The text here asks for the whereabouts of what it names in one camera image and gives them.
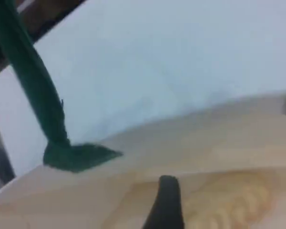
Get white canvas bag green handles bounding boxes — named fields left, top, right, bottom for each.
left=0, top=0, right=286, bottom=229

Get long ridged golden bread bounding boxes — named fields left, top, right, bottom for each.
left=181, top=169, right=277, bottom=229

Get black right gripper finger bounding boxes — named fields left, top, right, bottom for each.
left=142, top=175, right=185, bottom=229

